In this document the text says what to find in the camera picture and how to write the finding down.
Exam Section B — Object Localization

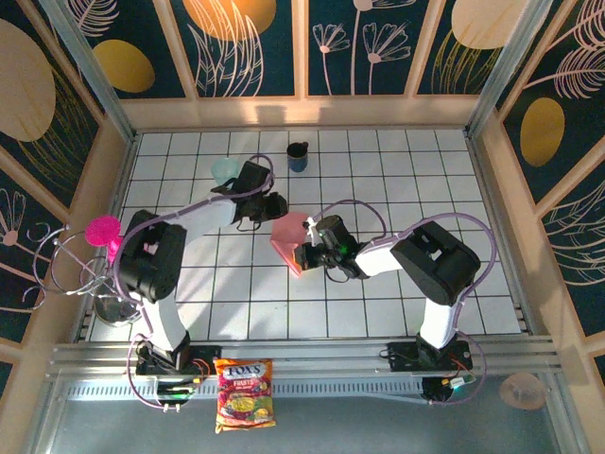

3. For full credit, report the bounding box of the pink paper sheet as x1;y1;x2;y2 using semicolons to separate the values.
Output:
269;211;314;278

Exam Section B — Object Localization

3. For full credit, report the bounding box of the translucent teal plastic cup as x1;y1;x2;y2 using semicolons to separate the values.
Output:
210;157;240;188

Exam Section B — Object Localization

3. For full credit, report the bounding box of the dark blue mug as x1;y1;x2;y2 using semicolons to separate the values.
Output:
285;141;311;174

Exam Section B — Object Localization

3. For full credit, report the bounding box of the magenta plastic goblet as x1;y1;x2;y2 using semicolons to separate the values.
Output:
84;215;126;267

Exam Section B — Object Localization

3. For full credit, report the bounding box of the Fox's fruit candy bag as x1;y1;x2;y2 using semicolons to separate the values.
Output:
213;357;277;435

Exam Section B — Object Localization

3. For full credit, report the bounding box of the clear round suction disc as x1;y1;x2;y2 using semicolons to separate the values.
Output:
498;371;548;411

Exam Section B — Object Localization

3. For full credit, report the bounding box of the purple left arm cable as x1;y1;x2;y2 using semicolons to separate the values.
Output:
120;152;277;412

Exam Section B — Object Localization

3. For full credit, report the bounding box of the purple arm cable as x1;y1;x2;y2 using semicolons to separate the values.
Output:
320;198;497;408
120;152;277;412

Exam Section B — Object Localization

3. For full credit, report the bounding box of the aluminium front rail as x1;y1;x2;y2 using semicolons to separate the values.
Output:
45;335;564;380

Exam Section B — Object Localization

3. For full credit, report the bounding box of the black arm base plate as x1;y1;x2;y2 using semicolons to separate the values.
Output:
135;344;224;377
377;341;474;373

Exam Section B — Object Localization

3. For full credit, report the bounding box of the perforated metal cable tray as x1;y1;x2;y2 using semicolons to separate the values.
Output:
64;379;426;402

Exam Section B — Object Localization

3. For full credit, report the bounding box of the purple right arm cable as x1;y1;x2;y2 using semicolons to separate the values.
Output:
320;198;497;408

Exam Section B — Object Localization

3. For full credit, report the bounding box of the small electronics board with wires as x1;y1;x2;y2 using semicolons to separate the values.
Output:
154;375;202;402
421;375;479;406

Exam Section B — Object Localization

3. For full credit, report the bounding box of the metal wire glass rack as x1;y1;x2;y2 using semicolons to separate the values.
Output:
21;222;144;328

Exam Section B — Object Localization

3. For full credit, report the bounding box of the aluminium frame post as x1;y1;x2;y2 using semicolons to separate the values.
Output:
465;0;554;139
37;0;141;144

